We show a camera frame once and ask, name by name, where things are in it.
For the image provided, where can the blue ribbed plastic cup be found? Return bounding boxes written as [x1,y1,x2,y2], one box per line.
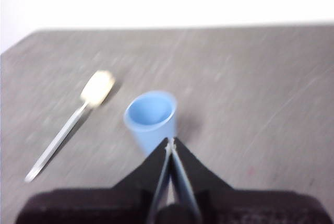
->
[123,90,178,157]

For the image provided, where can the sponge cup brush grey handle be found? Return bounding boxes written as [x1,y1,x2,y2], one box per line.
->
[24,69,116,183]

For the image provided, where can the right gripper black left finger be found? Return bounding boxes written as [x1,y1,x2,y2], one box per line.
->
[15,137,172,224]

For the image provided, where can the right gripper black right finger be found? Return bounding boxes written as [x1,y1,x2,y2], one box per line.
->
[171,137,334,224]

